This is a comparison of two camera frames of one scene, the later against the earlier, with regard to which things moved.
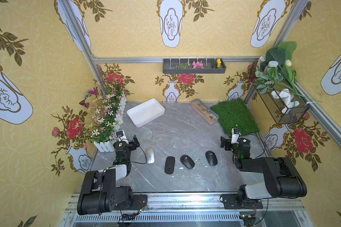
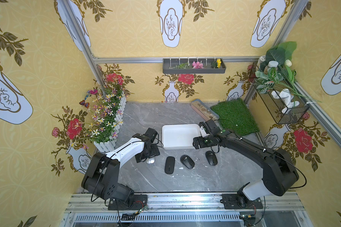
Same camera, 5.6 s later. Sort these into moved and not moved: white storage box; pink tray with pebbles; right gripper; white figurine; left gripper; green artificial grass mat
Moved: right gripper; left gripper; white storage box
Not moved: white figurine; pink tray with pebbles; green artificial grass mat
